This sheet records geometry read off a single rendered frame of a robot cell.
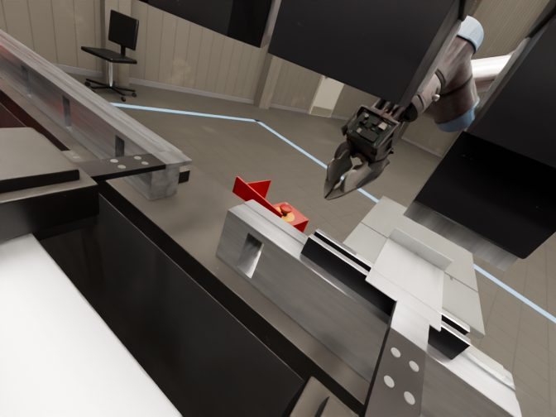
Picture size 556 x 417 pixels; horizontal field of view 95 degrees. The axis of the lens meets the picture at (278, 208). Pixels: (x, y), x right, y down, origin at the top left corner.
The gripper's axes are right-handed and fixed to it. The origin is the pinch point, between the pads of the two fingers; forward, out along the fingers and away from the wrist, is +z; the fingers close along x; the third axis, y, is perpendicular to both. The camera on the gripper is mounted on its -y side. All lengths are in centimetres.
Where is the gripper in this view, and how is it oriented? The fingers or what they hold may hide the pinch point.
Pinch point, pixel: (330, 194)
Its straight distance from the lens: 48.0
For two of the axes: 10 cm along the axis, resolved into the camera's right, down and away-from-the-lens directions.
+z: -6.4, 7.7, 0.4
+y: -3.5, -2.5, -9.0
